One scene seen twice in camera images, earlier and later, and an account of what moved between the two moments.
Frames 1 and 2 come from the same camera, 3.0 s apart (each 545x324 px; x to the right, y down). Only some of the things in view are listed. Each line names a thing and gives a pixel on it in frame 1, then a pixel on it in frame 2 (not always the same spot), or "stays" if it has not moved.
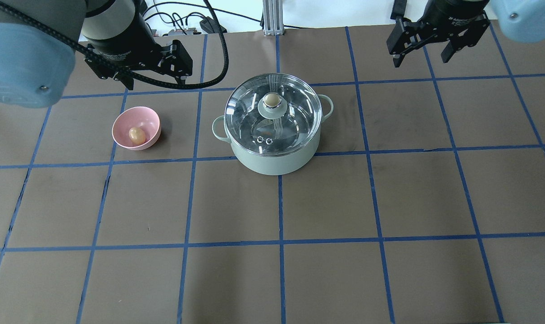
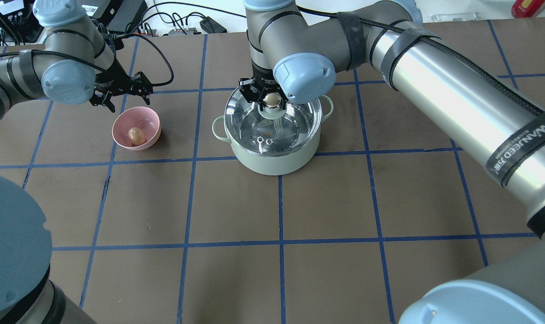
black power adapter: (207, 24) stays
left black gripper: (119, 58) to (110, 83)
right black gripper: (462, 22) to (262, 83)
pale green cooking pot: (274, 166) stays
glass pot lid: (273, 114) stays
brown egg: (137, 135) stays
